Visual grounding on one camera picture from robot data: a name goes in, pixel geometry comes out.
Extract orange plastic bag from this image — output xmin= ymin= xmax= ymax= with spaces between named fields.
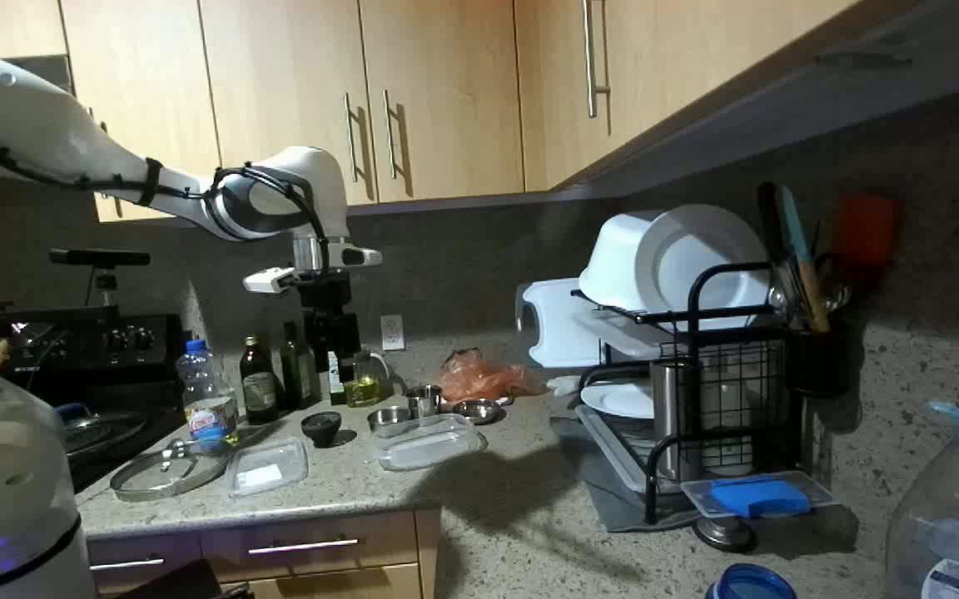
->
xmin=434 ymin=344 xmax=542 ymax=405

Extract black cooking utensil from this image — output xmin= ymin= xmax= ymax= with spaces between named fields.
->
xmin=757 ymin=181 xmax=801 ymax=312

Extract gray drying mat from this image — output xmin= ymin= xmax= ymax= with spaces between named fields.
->
xmin=551 ymin=408 xmax=716 ymax=537

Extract long steel drawer handle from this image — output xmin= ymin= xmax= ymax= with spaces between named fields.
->
xmin=242 ymin=537 xmax=364 ymax=558

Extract short steel drawer handle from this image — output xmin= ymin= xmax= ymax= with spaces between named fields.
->
xmin=86 ymin=551 xmax=171 ymax=577

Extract teal spatula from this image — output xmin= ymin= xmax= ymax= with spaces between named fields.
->
xmin=776 ymin=181 xmax=835 ymax=337

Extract wooden base cabinet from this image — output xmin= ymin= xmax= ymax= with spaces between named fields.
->
xmin=84 ymin=507 xmax=442 ymax=599

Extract white plastic box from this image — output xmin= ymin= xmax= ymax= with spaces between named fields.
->
xmin=512 ymin=275 xmax=616 ymax=374

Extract shallow steel bowl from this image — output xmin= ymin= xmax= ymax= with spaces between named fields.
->
xmin=456 ymin=396 xmax=510 ymax=428

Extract white wall outlet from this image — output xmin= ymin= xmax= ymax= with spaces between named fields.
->
xmin=377 ymin=312 xmax=407 ymax=353

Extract steel cabinet handle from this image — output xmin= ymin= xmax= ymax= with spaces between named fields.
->
xmin=344 ymin=91 xmax=377 ymax=205
xmin=380 ymin=87 xmax=418 ymax=200
xmin=579 ymin=0 xmax=599 ymax=124

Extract white round plate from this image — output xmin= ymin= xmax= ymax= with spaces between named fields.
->
xmin=633 ymin=200 xmax=773 ymax=327

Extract large clear water jug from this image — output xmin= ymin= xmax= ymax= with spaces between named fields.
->
xmin=883 ymin=396 xmax=959 ymax=599

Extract orange spatula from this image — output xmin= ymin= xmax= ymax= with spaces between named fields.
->
xmin=829 ymin=192 xmax=903 ymax=281

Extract black camera on stand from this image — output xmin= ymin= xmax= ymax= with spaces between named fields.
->
xmin=48 ymin=242 xmax=158 ymax=312

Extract small black bowl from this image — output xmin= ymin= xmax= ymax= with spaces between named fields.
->
xmin=299 ymin=408 xmax=347 ymax=451

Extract black utensil holder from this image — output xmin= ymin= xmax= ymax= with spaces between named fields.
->
xmin=773 ymin=312 xmax=858 ymax=405

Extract steel tumbler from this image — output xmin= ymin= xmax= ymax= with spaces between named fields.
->
xmin=650 ymin=355 xmax=696 ymax=479

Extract light wooden wall cabinets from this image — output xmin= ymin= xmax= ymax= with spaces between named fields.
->
xmin=0 ymin=0 xmax=873 ymax=225

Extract gray range hood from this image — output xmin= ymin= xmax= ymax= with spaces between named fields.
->
xmin=11 ymin=50 xmax=78 ymax=97

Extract black stove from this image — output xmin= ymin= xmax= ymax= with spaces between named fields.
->
xmin=0 ymin=311 xmax=189 ymax=493

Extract plastic water bottle blue cap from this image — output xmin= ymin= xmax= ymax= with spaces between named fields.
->
xmin=175 ymin=334 xmax=240 ymax=458

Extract glass pot lid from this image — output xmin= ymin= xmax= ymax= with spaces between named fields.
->
xmin=108 ymin=438 xmax=230 ymax=507

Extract black wire drying rack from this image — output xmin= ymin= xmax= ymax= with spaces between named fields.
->
xmin=573 ymin=259 xmax=839 ymax=527

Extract dark green glass bottle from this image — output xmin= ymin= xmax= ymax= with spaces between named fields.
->
xmin=278 ymin=319 xmax=323 ymax=413

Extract slim dark labelled bottle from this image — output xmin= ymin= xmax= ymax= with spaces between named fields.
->
xmin=320 ymin=351 xmax=351 ymax=408

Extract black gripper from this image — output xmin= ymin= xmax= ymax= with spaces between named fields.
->
xmin=299 ymin=265 xmax=364 ymax=385

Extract black round disc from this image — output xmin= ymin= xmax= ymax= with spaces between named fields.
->
xmin=688 ymin=512 xmax=761 ymax=556

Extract container with blue lid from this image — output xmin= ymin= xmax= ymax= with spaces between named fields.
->
xmin=677 ymin=468 xmax=842 ymax=527

